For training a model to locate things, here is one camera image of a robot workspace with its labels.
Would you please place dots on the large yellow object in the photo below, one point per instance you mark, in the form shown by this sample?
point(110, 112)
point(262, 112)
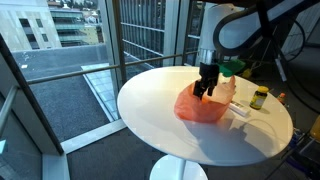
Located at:
point(316, 128)

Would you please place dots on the metal window railing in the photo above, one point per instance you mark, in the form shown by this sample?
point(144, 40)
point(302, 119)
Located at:
point(83, 71)

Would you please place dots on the amber bottle with yellow cap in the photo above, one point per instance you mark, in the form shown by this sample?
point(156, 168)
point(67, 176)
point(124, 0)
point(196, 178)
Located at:
point(259, 98)

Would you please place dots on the small orange bottle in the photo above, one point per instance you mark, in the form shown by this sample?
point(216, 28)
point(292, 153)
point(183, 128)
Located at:
point(281, 98)

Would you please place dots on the small white box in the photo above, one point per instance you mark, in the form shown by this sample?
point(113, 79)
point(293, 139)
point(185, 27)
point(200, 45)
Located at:
point(238, 108)

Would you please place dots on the white table pedestal base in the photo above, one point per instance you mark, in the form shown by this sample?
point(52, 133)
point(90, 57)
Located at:
point(166, 170)

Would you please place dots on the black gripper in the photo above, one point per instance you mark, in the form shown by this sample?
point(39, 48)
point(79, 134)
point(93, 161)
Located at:
point(209, 73)

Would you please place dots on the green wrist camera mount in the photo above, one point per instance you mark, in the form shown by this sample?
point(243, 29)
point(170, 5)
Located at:
point(231, 67)

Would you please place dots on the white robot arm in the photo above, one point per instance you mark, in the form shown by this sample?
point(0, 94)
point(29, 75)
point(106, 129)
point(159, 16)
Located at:
point(216, 26)

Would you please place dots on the small yellow object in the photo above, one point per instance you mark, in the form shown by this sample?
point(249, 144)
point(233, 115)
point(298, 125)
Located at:
point(246, 73)

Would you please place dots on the orange plastic bag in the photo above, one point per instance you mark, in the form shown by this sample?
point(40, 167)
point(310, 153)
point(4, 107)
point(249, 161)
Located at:
point(200, 108)

